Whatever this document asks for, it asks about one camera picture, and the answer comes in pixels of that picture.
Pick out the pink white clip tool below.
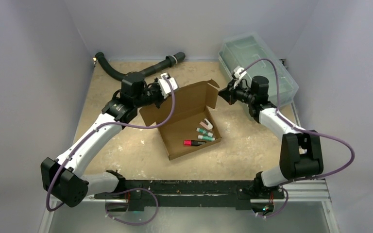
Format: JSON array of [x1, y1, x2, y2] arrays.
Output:
[[200, 118, 213, 131]]

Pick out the brown cardboard box sheet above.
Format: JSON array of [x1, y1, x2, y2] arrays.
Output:
[[158, 80, 222, 160]]

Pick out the green white tube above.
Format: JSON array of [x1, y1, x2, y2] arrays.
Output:
[[198, 135, 216, 141], [196, 128, 213, 137]]

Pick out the black red marker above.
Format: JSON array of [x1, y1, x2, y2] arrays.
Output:
[[183, 140, 206, 147]]

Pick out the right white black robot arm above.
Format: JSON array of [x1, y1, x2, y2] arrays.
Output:
[[218, 76, 323, 198]]

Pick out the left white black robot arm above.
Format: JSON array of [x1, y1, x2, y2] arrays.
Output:
[[40, 72, 179, 212]]

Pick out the clear plastic storage bin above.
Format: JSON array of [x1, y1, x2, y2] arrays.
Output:
[[218, 32, 299, 108]]

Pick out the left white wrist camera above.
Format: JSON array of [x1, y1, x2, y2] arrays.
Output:
[[157, 73, 179, 99]]

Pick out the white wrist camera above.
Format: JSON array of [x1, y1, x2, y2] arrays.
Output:
[[232, 66, 247, 89], [157, 73, 179, 99]]

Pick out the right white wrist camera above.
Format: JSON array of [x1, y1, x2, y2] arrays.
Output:
[[232, 66, 247, 89]]

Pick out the black corrugated hose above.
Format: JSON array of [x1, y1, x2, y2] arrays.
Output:
[[95, 51, 186, 82]]

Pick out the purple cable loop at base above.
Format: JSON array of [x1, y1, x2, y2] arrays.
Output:
[[104, 185, 161, 226]]

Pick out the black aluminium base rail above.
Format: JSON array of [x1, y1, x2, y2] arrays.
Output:
[[52, 179, 330, 211]]

